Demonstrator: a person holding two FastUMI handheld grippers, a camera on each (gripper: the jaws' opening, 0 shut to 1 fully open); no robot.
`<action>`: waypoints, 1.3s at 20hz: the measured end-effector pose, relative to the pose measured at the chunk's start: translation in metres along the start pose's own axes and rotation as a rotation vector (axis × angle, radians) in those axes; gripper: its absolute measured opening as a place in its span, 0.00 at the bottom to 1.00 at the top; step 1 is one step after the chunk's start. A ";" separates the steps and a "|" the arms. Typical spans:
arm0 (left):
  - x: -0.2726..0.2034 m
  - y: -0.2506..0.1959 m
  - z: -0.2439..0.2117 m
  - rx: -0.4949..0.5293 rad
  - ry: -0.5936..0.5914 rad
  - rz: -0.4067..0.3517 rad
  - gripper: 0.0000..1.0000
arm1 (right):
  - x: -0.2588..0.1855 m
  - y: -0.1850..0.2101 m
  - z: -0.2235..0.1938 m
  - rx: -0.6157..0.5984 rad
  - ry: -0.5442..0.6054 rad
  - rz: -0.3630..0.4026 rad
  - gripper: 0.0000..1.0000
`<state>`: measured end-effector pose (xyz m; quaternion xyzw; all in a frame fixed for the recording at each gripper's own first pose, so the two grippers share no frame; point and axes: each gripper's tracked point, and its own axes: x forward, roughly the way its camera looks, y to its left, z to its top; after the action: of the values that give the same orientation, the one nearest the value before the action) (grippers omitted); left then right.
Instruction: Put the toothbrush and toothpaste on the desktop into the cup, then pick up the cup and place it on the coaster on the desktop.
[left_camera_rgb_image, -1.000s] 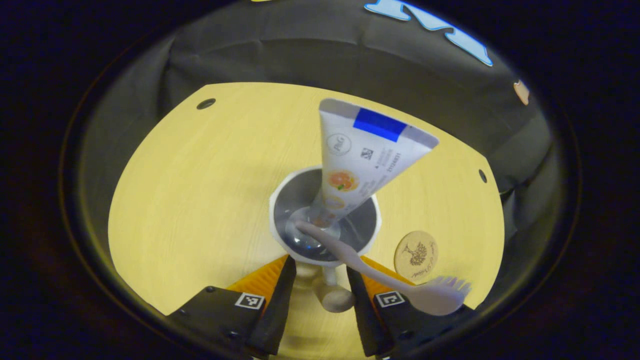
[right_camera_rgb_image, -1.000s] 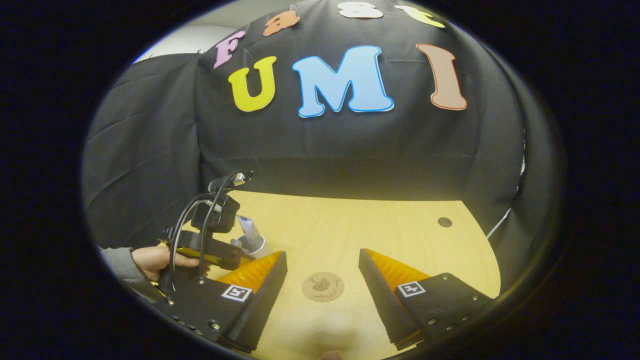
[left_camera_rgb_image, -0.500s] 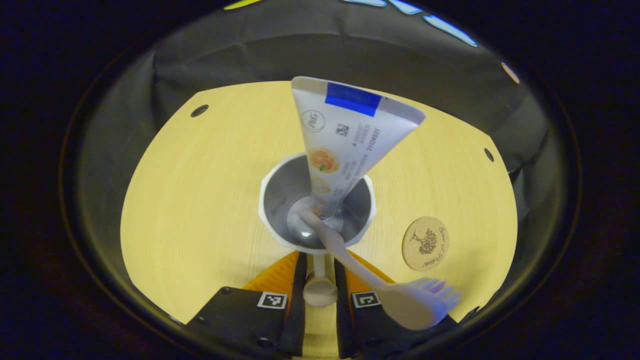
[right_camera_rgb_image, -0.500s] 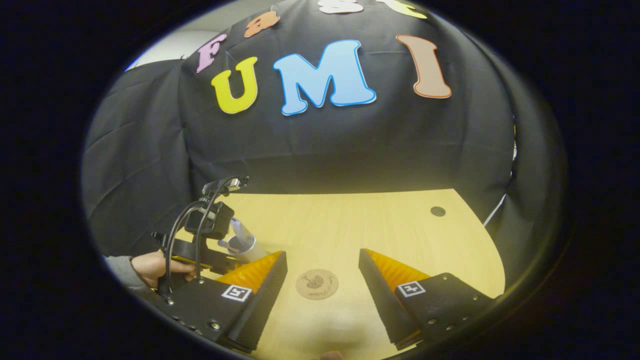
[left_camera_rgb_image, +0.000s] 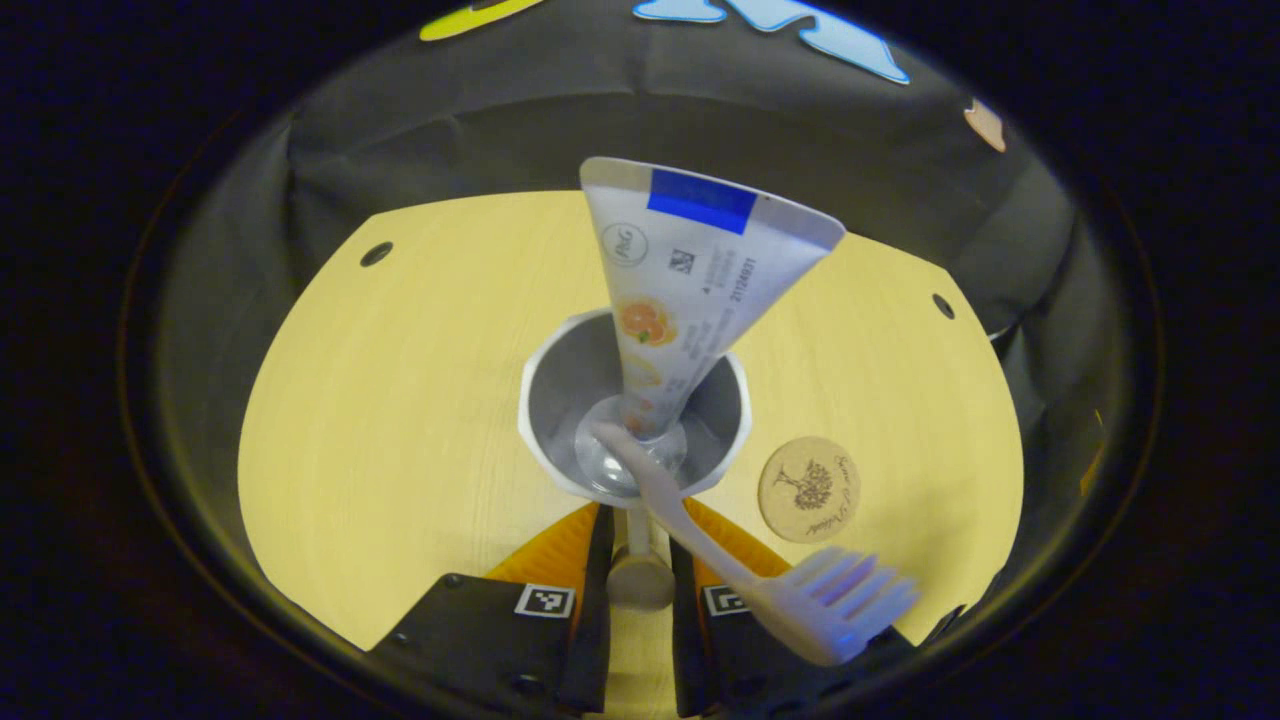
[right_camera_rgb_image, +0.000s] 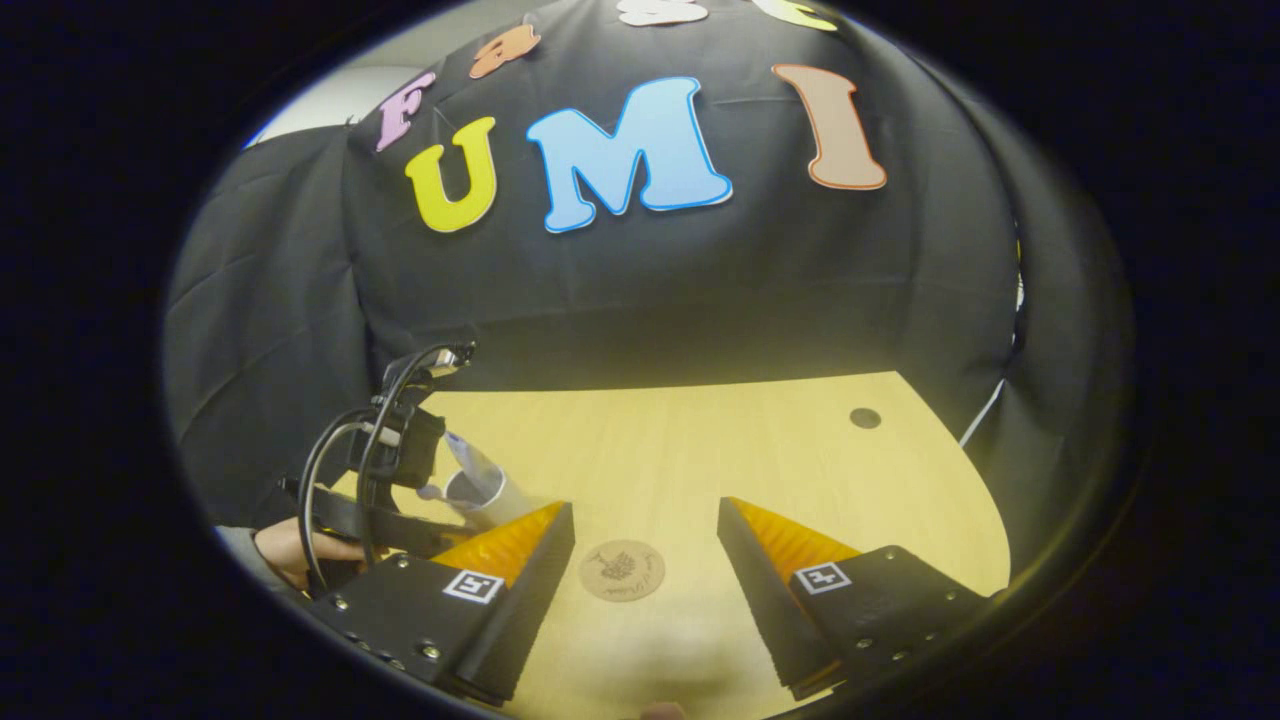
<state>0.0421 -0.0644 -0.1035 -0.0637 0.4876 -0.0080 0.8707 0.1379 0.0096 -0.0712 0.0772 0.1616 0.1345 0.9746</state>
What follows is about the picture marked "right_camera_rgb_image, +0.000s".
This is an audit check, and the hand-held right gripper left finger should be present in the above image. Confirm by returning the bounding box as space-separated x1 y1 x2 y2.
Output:
305 500 577 707

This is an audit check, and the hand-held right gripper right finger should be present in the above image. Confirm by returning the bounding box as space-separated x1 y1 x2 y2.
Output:
716 496 993 703

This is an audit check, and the white toothpaste tube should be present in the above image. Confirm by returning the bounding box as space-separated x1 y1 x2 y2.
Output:
443 430 506 501

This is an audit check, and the white cup with wooden handle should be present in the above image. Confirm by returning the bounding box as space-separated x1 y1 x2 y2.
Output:
443 468 541 533

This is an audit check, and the round wooden coaster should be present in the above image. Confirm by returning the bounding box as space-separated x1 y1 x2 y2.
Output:
578 539 668 604

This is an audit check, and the wooden desktop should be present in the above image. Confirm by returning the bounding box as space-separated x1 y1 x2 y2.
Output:
330 370 1013 720

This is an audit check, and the black backdrop cloth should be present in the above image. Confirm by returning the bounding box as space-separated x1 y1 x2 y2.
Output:
165 0 1131 581

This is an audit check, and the white cable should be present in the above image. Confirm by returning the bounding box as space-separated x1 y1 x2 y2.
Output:
958 270 1026 448

